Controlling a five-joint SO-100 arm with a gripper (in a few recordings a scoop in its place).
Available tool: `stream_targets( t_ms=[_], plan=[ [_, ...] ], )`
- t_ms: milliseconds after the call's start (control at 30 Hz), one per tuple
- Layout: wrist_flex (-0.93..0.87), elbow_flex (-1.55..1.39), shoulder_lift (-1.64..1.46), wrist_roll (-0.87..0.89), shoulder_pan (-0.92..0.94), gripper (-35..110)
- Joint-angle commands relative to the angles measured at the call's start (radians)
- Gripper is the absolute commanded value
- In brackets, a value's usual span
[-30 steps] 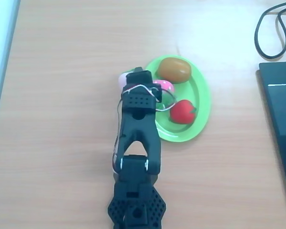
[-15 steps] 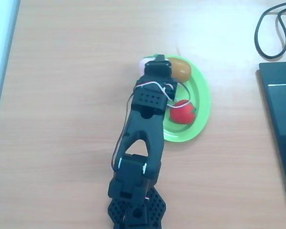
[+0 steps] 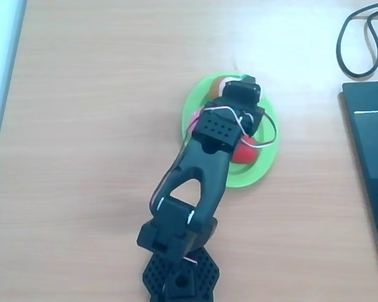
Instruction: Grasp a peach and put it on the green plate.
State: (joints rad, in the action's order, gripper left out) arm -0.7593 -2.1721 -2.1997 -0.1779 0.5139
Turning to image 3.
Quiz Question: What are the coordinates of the pink plush peach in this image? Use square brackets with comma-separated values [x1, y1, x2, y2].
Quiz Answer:
[219, 75, 246, 95]

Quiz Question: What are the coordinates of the green oval plate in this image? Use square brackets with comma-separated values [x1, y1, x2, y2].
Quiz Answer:
[180, 72, 280, 189]

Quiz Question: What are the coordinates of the brown toy kiwi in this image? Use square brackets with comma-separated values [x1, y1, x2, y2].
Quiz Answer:
[210, 77, 224, 100]

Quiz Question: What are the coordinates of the pink plush strawberry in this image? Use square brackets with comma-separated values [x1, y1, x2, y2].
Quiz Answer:
[190, 108, 205, 135]

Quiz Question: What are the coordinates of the red plush tomato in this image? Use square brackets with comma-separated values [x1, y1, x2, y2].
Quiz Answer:
[232, 135, 261, 164]

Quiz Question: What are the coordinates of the dark laptop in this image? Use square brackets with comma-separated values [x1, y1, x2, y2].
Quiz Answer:
[338, 80, 378, 277]

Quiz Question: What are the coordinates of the white red servo wire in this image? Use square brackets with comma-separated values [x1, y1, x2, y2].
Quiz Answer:
[182, 106, 278, 150]

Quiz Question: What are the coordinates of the black cable loop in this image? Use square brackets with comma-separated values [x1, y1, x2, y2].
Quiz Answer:
[335, 0, 378, 79]

